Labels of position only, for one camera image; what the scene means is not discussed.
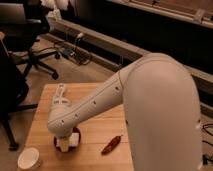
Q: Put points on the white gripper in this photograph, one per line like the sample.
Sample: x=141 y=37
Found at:
x=63 y=143

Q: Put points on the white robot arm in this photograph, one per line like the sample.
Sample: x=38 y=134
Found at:
x=162 y=113

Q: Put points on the white plastic bottle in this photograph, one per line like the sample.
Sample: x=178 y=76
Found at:
x=60 y=98

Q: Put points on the white paper cup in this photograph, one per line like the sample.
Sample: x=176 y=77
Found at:
x=29 y=159

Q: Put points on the red chili pepper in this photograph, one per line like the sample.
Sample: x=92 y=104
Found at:
x=111 y=145

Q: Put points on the dark chair at left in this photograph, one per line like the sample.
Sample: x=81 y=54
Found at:
x=13 y=91

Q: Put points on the power strip on floor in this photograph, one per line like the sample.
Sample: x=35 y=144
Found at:
x=71 y=54

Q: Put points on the black office chair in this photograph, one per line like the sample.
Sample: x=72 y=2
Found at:
x=22 y=21

